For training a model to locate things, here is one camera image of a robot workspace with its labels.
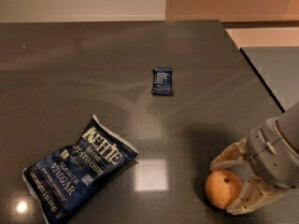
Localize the orange fruit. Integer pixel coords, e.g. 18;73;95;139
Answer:
205;170;242;210

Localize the blue Kettle chip bag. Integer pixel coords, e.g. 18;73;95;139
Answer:
22;117;138;224

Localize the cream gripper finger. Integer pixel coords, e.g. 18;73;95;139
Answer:
226;177;285;215
209;138;248;172

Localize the small dark blue snack bar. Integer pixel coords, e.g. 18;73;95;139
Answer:
151;67;173;95

